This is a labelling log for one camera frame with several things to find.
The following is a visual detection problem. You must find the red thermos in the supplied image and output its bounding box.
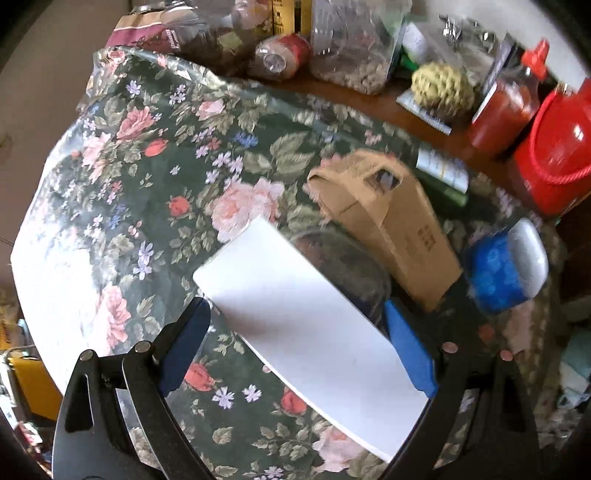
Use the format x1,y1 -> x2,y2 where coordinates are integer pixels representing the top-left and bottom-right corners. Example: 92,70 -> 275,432
510,78 -> 591,217

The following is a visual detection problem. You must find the yellow-green knobbly ball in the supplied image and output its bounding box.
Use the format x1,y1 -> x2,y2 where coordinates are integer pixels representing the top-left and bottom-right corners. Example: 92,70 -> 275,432
411,62 -> 476,121

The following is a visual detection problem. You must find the green bottle white label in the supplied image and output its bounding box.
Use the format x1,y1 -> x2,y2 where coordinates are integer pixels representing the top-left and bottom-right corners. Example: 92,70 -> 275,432
413,147 -> 471,208

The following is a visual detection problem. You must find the white board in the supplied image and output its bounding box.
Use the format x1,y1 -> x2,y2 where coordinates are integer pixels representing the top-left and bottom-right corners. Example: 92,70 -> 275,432
191,216 -> 430,463

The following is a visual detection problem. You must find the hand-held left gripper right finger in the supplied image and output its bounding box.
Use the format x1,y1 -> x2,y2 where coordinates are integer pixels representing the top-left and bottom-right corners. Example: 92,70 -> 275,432
382,299 -> 543,480

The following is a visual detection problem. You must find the red sauce bottle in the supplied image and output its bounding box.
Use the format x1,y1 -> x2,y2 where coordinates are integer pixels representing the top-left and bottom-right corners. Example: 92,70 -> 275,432
466,39 -> 552,160

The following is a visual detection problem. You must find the clear bottle yellow label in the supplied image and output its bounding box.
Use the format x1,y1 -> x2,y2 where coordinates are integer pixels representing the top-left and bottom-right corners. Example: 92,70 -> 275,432
270,0 -> 312,35

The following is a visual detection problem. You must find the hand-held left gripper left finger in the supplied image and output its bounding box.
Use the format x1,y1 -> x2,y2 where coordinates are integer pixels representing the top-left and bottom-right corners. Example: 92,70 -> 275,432
52,298 -> 216,480

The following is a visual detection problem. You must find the crumpled silver foil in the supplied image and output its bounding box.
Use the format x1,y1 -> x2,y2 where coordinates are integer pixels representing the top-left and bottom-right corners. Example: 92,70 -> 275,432
438,13 -> 502,49

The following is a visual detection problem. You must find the printed white leaflet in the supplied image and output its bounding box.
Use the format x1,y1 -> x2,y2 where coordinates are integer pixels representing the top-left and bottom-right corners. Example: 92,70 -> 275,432
397,88 -> 453,136

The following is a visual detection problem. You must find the blue tin silver lid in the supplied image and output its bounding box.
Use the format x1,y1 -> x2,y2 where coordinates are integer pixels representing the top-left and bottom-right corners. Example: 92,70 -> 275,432
464,218 -> 550,315

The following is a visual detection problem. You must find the floral green tablecloth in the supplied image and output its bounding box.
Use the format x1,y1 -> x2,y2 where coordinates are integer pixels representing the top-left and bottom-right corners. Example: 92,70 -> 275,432
11,44 -> 568,480

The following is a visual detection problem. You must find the clear jar of nuts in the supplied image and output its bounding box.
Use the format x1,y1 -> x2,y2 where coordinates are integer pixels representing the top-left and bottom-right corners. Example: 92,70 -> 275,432
309,0 -> 411,95

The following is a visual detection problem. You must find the crumpled pale wrapper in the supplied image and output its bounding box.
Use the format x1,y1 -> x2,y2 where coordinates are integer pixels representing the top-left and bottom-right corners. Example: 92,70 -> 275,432
554,323 -> 591,411

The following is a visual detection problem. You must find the yellow bag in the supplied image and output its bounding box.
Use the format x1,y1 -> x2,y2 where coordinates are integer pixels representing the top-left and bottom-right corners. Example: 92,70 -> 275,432
0,351 -> 63,423

